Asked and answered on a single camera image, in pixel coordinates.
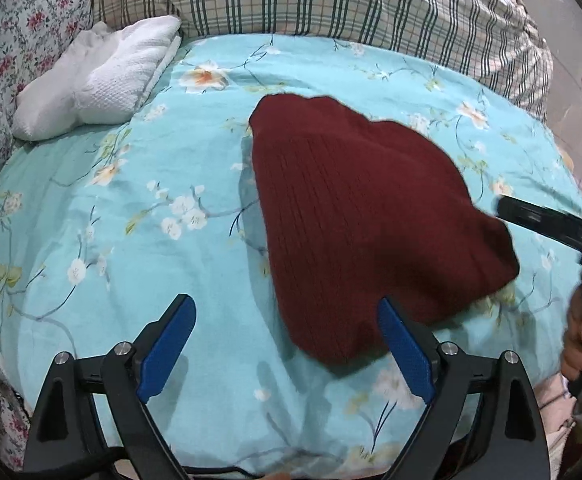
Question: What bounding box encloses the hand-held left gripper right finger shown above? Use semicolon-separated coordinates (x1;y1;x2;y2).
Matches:
376;296;552;480

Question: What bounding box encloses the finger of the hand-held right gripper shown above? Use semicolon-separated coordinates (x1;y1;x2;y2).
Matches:
493;194;582;257

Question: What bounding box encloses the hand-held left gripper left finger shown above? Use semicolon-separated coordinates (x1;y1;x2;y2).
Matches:
21;293;198;480

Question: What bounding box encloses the maroon knit sweater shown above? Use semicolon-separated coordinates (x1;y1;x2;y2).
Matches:
248;94;520;367

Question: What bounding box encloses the light blue floral bedsheet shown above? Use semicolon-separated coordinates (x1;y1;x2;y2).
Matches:
0;32;582;478

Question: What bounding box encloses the pink cloth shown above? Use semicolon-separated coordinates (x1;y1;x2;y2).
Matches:
536;372;579;461

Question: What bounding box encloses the white folded towel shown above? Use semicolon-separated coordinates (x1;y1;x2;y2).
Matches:
12;15;182;142

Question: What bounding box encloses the plaid quilt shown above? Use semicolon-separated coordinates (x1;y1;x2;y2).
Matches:
93;0;554;123

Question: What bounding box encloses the pink floral sheet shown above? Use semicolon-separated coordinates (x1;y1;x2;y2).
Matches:
0;0;102;471

